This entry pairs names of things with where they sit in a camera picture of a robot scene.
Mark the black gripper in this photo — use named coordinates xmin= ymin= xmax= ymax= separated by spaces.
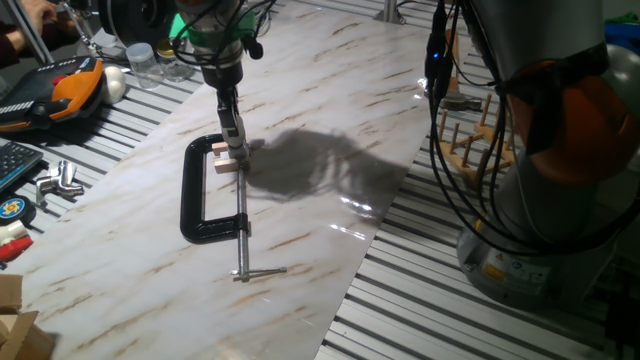
xmin=201 ymin=62 xmax=247 ymax=145

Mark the grey cylindrical peg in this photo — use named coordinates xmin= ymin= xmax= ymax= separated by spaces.
xmin=220 ymin=124 xmax=249 ymax=150

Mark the person forearm dark sleeve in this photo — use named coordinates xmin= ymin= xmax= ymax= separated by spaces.
xmin=0 ymin=22 xmax=34 ymax=70

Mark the person hand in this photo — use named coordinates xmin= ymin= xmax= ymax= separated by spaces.
xmin=20 ymin=0 xmax=60 ymax=24

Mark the glass jar gold lid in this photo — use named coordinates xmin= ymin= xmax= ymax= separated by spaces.
xmin=155 ymin=38 xmax=196 ymax=84

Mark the black C-clamp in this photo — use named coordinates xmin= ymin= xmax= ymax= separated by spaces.
xmin=179 ymin=132 xmax=289 ymax=284

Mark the clear plastic jar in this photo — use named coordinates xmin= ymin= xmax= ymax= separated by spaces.
xmin=125 ymin=42 xmax=164 ymax=90

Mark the white egg shaped object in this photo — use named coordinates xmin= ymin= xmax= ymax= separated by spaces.
xmin=102 ymin=65 xmax=128 ymax=105

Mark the black filament spool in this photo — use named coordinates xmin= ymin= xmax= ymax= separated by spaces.
xmin=97 ymin=0 xmax=176 ymax=49

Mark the orange black teach pendant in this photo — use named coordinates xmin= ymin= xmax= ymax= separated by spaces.
xmin=0 ymin=55 xmax=105 ymax=134

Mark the thin metal stand leg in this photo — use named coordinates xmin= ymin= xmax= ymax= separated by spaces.
xmin=59 ymin=0 xmax=101 ymax=57

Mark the silver pipe fitting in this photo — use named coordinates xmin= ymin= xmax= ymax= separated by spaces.
xmin=34 ymin=159 xmax=85 ymax=204

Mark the thick metal stand leg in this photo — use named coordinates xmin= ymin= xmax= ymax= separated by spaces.
xmin=4 ymin=0 xmax=55 ymax=65

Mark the black keyboard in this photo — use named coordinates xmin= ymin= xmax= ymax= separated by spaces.
xmin=0 ymin=141 xmax=45 ymax=194

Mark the black round tape measure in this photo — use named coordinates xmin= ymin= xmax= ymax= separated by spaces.
xmin=0 ymin=194 xmax=37 ymax=226

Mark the wooden peg rack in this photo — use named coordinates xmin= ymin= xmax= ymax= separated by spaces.
xmin=437 ymin=92 xmax=516 ymax=190

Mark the open cardboard box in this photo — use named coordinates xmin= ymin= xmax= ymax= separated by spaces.
xmin=0 ymin=273 xmax=57 ymax=360

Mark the blue bag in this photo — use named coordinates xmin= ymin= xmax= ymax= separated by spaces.
xmin=604 ymin=22 xmax=640 ymax=52

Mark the white cable coil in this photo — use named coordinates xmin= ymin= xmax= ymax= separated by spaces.
xmin=254 ymin=5 xmax=275 ymax=37

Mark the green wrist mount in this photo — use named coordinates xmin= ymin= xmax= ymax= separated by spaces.
xmin=168 ymin=10 xmax=257 ymax=50

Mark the aluminium frame post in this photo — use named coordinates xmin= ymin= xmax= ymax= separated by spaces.
xmin=372 ymin=0 xmax=407 ymax=25

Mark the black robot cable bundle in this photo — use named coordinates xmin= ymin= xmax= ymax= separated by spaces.
xmin=423 ymin=0 xmax=640 ymax=257

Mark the wooden handle hammer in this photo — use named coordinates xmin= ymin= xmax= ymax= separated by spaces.
xmin=439 ymin=28 xmax=484 ymax=112

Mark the white valve red handle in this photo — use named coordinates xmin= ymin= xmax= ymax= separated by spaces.
xmin=0 ymin=219 xmax=35 ymax=264

